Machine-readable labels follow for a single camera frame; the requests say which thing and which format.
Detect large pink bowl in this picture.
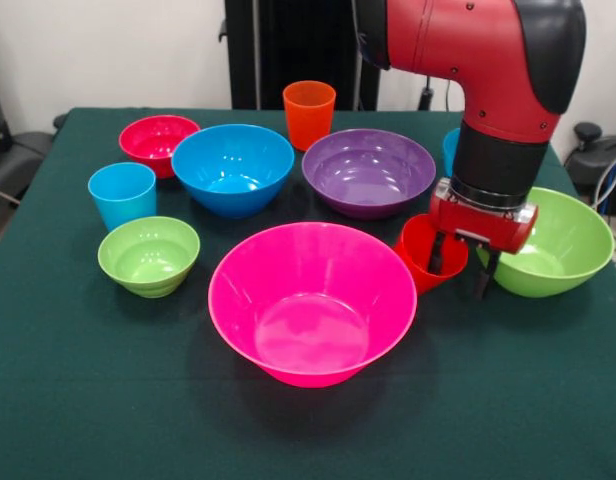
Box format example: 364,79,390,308
207,221,419,389

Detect blue cup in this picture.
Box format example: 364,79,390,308
87,161,158,233

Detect large blue bowl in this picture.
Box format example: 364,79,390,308
170,123,296,220

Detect small pinkish red bowl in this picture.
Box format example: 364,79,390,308
118,114,202,180

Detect blue and white cables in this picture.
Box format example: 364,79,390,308
586,149,616,216

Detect red cup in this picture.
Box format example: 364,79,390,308
392,213,470,296

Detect dark green tablecloth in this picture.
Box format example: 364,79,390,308
0,107,616,480

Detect small blue bowl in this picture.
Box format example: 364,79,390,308
441,127,462,179

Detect small green bowl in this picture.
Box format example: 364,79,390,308
97,215,202,300

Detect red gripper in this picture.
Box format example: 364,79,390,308
426,177,540,301

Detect orange cup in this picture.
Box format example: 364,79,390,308
281,80,338,153

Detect black cable with plug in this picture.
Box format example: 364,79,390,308
418,74,436,112

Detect large green bowl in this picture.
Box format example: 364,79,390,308
475,186,616,300

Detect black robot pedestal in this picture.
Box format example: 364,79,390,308
218,0,384,111

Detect black equipment base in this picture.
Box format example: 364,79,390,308
0,130,55,194
564,121,616,187

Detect purple bowl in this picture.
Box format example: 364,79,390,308
301,128,437,221

